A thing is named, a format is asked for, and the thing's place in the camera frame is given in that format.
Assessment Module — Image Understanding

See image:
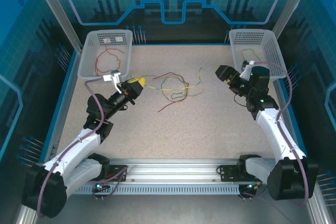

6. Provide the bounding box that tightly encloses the red cable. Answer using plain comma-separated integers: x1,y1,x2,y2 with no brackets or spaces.
153,71,190,113
94,40,126,77

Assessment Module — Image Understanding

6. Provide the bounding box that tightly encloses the grey plastic basket with stickers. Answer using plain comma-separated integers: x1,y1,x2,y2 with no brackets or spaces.
77,29,133,82

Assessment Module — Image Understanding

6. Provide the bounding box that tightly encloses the steel lower shelf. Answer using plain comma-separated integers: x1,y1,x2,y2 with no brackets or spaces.
15,176,331,224

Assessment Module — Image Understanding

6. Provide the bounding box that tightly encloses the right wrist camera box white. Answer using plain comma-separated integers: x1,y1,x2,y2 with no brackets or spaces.
240,59,256,80

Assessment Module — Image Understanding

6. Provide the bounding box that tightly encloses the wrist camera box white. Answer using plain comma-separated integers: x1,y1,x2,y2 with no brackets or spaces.
240,59,256,80
102,69,123,94

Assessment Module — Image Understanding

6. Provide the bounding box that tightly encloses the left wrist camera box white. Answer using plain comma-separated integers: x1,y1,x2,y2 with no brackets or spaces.
102,69,123,94

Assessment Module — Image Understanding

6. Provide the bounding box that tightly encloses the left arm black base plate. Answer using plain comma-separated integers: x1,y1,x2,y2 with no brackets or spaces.
103,165,129,183

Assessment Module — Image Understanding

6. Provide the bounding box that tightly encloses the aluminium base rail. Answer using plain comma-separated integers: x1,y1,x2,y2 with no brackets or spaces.
35,157,313,186

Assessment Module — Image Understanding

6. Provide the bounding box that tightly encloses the aluminium frame post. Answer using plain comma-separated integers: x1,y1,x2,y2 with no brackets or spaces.
28,0,84,53
271,0,318,41

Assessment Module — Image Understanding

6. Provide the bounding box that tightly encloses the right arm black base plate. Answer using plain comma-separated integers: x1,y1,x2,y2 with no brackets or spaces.
219,165,249,182

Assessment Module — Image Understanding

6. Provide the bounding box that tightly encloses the slotted grey cable duct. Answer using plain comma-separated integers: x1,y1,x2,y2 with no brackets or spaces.
76,184,241,196

